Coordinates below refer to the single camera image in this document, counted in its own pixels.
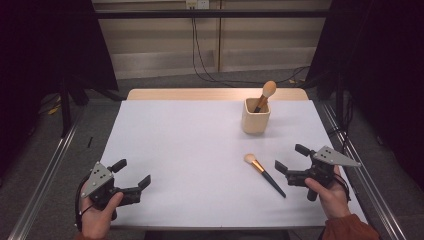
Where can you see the black curtain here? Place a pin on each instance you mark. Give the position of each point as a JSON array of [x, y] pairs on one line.
[[383, 66], [40, 50]]

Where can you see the large makeup brush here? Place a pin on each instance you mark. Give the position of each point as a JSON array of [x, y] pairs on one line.
[[265, 95]]

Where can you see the white wall socket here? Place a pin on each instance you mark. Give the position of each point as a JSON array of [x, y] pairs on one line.
[[197, 4]]

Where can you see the small makeup brush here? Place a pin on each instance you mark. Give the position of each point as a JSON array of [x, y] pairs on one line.
[[263, 173]]

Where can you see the person's right hand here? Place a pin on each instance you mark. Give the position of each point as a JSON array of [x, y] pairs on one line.
[[330, 200]]

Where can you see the black horizontal frame bar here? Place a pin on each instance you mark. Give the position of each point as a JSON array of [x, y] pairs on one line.
[[206, 14]]

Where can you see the beige square brush holder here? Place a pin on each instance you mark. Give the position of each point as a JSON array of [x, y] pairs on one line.
[[255, 123]]

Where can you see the metal floor rail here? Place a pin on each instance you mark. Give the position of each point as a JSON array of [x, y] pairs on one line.
[[376, 196], [43, 186]]

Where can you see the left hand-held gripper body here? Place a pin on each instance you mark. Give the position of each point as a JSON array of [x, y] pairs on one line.
[[97, 180]]

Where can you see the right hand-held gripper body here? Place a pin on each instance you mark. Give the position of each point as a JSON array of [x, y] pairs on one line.
[[333, 156]]

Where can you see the wooden table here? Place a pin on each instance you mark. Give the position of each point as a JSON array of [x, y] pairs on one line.
[[200, 94]]

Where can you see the small black floor item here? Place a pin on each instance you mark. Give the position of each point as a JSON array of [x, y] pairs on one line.
[[90, 142]]

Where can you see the person's left hand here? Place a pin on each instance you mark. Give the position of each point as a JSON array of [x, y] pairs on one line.
[[98, 221]]

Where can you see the yellow floor tape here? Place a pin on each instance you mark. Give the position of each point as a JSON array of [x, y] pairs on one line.
[[53, 110]]

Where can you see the white table mat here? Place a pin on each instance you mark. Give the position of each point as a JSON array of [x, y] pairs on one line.
[[200, 173]]

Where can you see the black stand leg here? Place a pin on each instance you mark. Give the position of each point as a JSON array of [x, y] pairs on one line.
[[339, 100], [65, 110]]

